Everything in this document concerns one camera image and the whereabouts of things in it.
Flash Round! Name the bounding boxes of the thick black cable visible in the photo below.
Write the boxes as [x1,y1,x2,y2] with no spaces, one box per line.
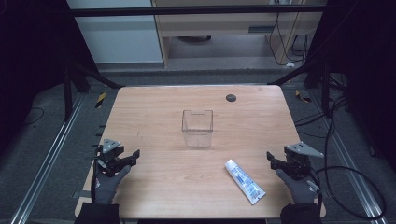
[313,96,388,220]

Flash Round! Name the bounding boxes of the person's right hand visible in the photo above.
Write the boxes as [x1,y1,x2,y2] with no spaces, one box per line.
[275,168,319,205]

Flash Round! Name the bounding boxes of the aluminium floor rail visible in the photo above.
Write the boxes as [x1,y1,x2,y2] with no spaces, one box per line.
[307,90,390,224]
[8,92,87,224]

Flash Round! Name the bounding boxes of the clear plastic container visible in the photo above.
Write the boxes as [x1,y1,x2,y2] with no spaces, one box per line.
[181,108,215,148]

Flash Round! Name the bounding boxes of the white toothpaste tube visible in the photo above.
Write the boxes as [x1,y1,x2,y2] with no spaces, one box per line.
[224,159,267,206]

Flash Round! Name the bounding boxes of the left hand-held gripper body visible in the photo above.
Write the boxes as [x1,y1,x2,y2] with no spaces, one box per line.
[93,137,129,177]

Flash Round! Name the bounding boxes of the white cabinet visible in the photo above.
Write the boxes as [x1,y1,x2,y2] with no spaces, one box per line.
[65,0,164,64]

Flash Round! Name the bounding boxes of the black horizontal frame bar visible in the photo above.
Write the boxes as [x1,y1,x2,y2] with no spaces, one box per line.
[69,4,326,18]

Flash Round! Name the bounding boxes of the yellow black tape strip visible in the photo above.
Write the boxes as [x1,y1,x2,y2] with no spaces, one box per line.
[294,89,312,105]
[94,91,107,109]

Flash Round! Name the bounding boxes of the light wooden desk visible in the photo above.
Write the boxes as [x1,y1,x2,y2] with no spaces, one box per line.
[150,0,328,69]

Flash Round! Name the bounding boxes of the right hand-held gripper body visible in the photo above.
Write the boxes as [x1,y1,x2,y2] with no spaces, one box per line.
[281,141,325,182]

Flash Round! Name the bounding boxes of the thin black floor cable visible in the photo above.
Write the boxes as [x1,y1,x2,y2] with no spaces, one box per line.
[23,106,46,126]

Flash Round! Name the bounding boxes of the black hanging cables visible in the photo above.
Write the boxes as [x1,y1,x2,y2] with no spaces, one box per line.
[268,12,311,67]

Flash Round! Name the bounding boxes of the black frame stand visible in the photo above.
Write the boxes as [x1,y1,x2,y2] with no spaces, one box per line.
[267,57,332,119]
[62,60,125,123]

